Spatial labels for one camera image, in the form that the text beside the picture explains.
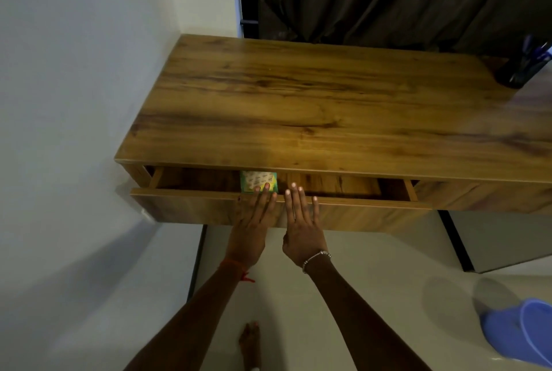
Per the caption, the person's right forearm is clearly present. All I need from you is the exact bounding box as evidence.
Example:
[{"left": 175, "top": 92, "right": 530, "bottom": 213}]
[{"left": 303, "top": 258, "right": 433, "bottom": 371}]

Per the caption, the person's left hand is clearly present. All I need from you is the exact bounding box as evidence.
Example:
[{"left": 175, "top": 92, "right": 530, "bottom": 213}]
[{"left": 225, "top": 183, "right": 279, "bottom": 269}]

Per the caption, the wooden desk drawer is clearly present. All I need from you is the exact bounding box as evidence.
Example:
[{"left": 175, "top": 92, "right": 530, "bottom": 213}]
[{"left": 130, "top": 167, "right": 433, "bottom": 234}]

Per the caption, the person's left forearm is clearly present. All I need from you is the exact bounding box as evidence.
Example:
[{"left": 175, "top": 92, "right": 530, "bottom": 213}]
[{"left": 124, "top": 262, "right": 259, "bottom": 371}]

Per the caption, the wooden desk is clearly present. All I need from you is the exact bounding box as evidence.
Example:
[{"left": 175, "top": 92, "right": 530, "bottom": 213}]
[{"left": 114, "top": 34, "right": 552, "bottom": 216}]

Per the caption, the green patterned small box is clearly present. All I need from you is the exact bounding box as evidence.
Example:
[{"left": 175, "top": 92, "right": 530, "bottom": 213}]
[{"left": 240, "top": 171, "right": 279, "bottom": 194}]

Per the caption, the blue plastic tub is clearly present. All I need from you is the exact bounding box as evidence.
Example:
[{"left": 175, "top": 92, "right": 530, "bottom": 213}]
[{"left": 480, "top": 299, "right": 552, "bottom": 371}]

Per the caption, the silver bead bracelet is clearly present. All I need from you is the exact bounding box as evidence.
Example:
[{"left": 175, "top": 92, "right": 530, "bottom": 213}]
[{"left": 301, "top": 250, "right": 332, "bottom": 275}]

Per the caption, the red thread wristband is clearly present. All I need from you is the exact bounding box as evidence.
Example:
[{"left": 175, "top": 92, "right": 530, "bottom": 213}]
[{"left": 218, "top": 259, "right": 256, "bottom": 284}]

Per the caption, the black pen holder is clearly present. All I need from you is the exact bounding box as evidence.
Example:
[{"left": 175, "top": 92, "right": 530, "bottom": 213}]
[{"left": 494, "top": 45, "right": 550, "bottom": 90}]

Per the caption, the person's right hand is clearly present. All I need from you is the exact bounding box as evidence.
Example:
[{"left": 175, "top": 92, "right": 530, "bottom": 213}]
[{"left": 282, "top": 183, "right": 332, "bottom": 271}]

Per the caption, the black desk leg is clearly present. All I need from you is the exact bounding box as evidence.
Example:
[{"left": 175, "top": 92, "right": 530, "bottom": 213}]
[
  {"left": 438, "top": 210, "right": 475, "bottom": 273},
  {"left": 187, "top": 224, "right": 208, "bottom": 302}
]

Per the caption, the person's foot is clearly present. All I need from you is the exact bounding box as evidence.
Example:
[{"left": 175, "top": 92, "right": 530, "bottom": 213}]
[{"left": 238, "top": 322, "right": 263, "bottom": 371}]

